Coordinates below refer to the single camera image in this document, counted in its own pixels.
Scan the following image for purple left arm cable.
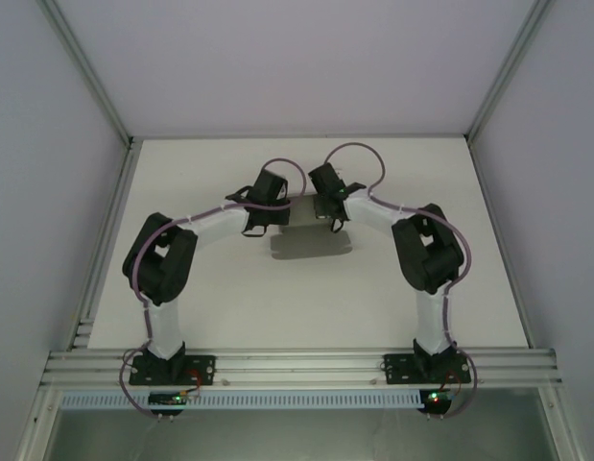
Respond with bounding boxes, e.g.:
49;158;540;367
118;158;308;420

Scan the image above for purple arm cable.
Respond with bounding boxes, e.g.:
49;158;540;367
118;158;308;420
322;142;481;420

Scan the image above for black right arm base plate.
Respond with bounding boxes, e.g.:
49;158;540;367
382;352;472;386

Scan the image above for grey paper box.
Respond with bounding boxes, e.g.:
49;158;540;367
269;193;353;262

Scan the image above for circuit board green light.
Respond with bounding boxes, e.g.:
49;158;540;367
148;391;188;409
419;389;454;414

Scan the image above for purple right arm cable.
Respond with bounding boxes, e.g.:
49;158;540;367
322;142;481;420

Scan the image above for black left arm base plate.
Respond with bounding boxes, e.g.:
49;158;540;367
128;353;217;386

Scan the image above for right circuit board green light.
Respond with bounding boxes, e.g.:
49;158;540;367
419;389;454;414

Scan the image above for left circuit board green light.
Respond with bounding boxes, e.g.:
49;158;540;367
148;391;188;409

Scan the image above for aluminium frame leg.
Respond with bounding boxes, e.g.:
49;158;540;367
538;383;582;461
15;387;63;461

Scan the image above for aluminium mounting rail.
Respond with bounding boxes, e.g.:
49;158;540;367
39;349;564;388

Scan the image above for aluminium table side rail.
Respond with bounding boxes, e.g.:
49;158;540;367
463;136;537;350
67;138;145;352

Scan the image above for pale blue slotted cable duct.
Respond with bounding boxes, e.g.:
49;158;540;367
60;389;422;410

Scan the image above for aluminium frame post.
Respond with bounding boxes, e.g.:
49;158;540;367
36;0;136;147
465;0;553;140

